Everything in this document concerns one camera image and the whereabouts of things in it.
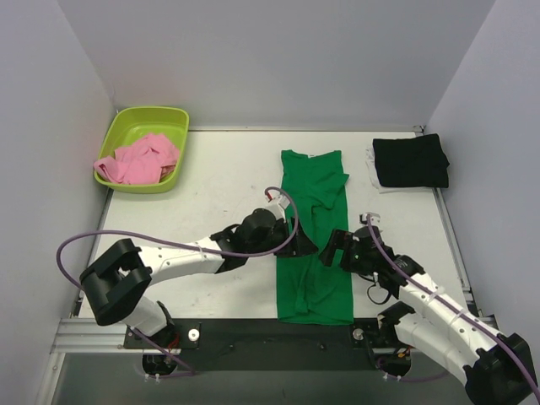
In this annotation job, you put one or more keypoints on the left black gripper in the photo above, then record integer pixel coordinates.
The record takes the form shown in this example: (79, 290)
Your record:
(291, 237)

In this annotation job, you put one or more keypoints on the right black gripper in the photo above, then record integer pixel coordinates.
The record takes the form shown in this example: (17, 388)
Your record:
(342, 247)

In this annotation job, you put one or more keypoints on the green t shirt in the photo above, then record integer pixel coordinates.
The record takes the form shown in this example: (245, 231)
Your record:
(307, 291)

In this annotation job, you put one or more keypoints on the white t shirt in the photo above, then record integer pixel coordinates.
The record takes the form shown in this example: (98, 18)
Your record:
(370, 163)

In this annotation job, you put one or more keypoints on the black t shirt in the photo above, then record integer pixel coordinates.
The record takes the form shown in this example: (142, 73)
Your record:
(411, 162)

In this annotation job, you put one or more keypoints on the green plastic basin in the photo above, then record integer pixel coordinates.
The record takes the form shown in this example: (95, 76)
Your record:
(134, 123)

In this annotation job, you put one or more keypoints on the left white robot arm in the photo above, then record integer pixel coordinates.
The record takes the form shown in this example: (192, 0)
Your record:
(115, 283)

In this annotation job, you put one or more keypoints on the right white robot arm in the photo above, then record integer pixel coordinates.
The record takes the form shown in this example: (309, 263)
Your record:
(492, 367)

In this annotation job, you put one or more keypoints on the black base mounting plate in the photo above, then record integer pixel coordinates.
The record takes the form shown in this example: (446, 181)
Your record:
(270, 345)

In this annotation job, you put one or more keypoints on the pink t shirt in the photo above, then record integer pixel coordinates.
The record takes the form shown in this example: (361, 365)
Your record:
(145, 162)

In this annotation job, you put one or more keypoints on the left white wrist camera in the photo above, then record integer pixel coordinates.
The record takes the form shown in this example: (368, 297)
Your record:
(277, 206)

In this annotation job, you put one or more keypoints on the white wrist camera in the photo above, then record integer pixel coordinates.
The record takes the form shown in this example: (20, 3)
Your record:
(372, 219)
(277, 206)

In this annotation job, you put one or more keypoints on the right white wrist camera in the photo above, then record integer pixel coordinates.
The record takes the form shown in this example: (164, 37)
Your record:
(372, 219)

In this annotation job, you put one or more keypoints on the aluminium frame rail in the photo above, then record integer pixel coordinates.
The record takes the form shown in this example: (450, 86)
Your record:
(84, 336)

